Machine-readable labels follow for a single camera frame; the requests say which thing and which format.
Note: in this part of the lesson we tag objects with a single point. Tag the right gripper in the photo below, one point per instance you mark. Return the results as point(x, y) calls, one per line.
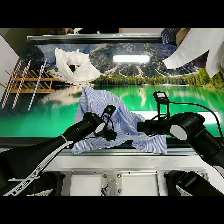
point(156, 127)

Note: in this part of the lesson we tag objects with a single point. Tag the blue striped shirt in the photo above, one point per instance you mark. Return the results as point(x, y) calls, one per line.
point(90, 100)

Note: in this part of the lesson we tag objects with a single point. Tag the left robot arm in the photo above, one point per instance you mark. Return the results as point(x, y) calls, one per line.
point(36, 150)

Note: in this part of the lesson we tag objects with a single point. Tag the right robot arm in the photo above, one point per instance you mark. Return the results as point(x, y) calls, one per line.
point(203, 136)

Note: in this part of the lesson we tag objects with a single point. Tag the white garment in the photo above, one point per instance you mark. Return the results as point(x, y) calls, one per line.
point(196, 43)
point(85, 71)

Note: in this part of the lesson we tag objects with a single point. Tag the dark striped garment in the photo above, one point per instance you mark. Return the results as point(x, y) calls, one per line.
point(170, 35)

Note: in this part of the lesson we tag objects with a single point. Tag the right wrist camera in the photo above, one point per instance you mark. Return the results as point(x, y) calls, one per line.
point(161, 96)

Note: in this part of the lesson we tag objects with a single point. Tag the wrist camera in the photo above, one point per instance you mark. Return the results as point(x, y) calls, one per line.
point(161, 96)
point(109, 109)

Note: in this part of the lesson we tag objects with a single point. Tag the silver frame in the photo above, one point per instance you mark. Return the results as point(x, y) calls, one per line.
point(133, 161)

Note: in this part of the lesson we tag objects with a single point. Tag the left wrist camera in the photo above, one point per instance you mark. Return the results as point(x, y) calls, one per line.
point(109, 109)

